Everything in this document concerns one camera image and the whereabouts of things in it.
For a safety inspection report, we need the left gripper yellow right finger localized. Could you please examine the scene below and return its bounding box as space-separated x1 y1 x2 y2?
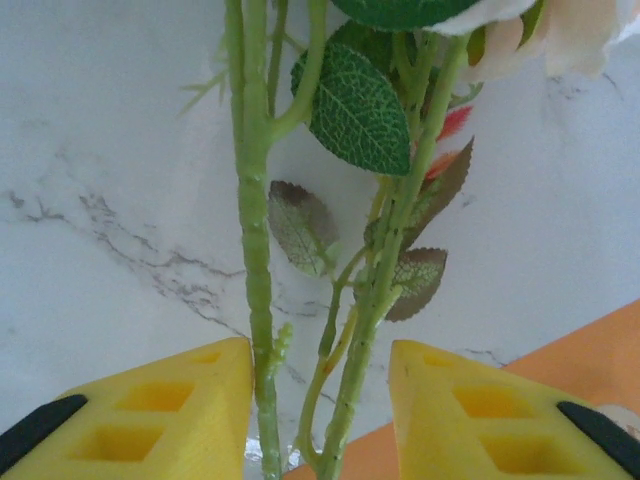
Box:
389 339 640 480

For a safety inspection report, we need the white fake flower stem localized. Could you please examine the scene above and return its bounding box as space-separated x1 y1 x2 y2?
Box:
177 0 414 480

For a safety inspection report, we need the peach fake flower stem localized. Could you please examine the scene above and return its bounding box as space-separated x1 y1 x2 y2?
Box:
299 0 636 480

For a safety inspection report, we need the orange wrapping paper sheet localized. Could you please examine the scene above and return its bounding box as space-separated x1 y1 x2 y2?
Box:
282 298 640 480

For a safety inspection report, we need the pink fake flower stem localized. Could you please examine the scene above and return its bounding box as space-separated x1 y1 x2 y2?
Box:
294 244 381 471

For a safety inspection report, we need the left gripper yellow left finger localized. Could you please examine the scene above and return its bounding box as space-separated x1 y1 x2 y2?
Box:
0 337 255 480

